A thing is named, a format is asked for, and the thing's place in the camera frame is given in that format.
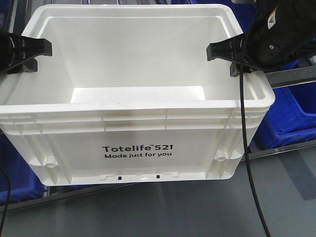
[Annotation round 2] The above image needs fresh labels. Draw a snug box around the blue bin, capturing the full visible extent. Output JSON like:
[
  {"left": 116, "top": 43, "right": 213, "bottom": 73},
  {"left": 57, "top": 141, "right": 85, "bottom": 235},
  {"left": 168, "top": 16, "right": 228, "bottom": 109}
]
[
  {"left": 0, "top": 134, "right": 44, "bottom": 203},
  {"left": 170, "top": 0, "right": 316, "bottom": 150}
]

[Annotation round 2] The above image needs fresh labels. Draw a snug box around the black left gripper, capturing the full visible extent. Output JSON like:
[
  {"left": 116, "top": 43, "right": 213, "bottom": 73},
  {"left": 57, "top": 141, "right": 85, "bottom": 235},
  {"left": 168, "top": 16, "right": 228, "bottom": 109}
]
[{"left": 0, "top": 29, "right": 52, "bottom": 75}]

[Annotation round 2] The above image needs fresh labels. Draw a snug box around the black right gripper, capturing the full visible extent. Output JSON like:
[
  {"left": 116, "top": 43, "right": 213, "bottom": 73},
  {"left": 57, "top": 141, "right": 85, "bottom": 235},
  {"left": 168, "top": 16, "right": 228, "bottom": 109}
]
[{"left": 206, "top": 14, "right": 309, "bottom": 77}]

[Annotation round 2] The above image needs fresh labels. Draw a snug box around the right black cable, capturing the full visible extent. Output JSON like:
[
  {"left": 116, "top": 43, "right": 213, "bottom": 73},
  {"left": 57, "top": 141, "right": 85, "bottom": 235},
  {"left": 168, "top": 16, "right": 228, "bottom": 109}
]
[{"left": 238, "top": 7, "right": 272, "bottom": 237}]

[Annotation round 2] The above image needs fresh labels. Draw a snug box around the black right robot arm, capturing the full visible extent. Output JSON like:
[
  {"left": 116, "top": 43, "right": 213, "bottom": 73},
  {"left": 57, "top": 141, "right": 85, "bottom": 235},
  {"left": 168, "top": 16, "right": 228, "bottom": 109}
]
[{"left": 206, "top": 0, "right": 316, "bottom": 73}]

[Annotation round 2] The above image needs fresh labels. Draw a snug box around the white plastic Totelife tote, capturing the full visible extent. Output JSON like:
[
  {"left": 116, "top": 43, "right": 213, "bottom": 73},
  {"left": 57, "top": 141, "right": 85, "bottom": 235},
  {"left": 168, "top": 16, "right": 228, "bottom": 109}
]
[{"left": 0, "top": 3, "right": 276, "bottom": 187}]

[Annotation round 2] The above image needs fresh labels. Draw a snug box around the blue bin lower left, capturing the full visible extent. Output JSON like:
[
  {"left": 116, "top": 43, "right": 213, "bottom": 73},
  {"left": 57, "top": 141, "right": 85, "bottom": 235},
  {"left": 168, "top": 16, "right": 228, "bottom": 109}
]
[{"left": 0, "top": 134, "right": 44, "bottom": 203}]

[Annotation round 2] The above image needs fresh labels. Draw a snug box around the blue bin upper right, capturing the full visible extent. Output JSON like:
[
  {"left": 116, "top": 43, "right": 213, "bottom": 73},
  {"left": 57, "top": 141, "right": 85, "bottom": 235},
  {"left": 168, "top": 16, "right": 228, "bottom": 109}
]
[{"left": 170, "top": 0, "right": 316, "bottom": 150}]

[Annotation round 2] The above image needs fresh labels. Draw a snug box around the left shelf front metal rail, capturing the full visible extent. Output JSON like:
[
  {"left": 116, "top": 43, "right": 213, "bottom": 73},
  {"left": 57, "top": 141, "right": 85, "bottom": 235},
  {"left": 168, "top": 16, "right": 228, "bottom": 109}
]
[{"left": 8, "top": 66, "right": 316, "bottom": 211}]

